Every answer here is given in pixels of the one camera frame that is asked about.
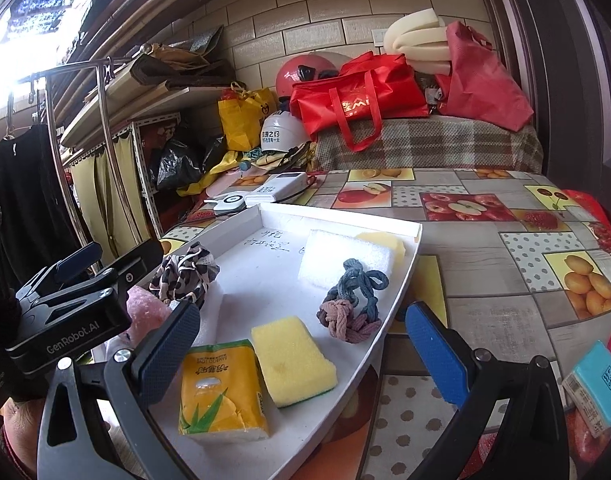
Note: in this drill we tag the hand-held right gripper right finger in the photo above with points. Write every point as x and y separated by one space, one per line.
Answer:
435 355

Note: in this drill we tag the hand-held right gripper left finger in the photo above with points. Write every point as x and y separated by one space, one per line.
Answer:
170 340

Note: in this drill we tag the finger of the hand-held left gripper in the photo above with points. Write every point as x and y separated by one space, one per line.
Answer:
80 260
135 260

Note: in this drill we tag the pink plush toy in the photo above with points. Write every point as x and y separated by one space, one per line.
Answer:
148 310

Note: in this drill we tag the black spotted cloth bundle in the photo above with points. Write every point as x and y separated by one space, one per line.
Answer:
185 272

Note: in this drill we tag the yellow green sponge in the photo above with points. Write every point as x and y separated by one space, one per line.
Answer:
293 360

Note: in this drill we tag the white cardboard box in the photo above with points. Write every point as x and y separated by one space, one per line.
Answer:
285 280

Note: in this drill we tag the white foam block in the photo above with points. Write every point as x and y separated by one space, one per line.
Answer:
335 255

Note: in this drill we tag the person's left hand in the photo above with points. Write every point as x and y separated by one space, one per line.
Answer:
22 430

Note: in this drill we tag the yellow curtain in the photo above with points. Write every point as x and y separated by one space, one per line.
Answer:
97 195

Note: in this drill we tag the yellow tissue packet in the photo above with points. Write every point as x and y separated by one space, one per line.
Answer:
220 390

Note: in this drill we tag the black hanging garment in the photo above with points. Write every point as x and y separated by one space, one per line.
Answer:
20 195

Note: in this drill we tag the fruit print tablecloth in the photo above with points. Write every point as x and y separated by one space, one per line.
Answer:
485 265

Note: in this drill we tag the black plastic bag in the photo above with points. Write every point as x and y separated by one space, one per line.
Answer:
178 165

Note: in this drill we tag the white round device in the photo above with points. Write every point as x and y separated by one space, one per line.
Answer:
228 203

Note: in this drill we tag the pale yellow sponge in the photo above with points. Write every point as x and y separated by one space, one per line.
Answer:
385 242

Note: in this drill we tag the metal clothes rack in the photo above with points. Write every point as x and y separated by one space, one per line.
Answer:
105 110

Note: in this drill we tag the white power bank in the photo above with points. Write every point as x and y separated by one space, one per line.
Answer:
280 185

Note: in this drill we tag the teal tissue packet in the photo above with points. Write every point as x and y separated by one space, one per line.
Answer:
598 385

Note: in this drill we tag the wooden shelf boards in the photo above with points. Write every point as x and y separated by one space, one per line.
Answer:
150 94

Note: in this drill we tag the yellow shopping bag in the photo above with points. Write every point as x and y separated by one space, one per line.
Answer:
240 120

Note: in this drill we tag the white helmet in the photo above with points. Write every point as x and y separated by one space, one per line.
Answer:
283 132

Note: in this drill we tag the dark folded material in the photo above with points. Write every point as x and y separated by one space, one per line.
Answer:
180 67

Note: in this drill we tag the red helmet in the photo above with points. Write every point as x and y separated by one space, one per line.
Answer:
295 77

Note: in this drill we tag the glossy red shopping bag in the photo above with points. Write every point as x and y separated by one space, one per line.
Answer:
360 95

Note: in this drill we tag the red nonwoven bag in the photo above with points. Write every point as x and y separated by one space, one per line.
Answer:
480 80

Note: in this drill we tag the dark brown door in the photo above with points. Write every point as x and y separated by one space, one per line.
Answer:
560 85

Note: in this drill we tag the cream foam rolls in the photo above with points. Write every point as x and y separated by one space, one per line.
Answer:
418 42

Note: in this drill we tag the white wall outlet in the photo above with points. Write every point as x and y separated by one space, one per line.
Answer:
379 36

